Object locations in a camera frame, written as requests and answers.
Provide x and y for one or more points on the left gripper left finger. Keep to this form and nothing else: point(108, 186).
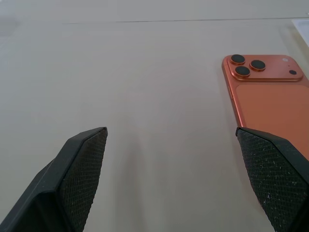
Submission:
point(72, 174)

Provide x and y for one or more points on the orange smartphone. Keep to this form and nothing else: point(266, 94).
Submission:
point(265, 104)

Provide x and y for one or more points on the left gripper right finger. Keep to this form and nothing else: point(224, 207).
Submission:
point(277, 174)

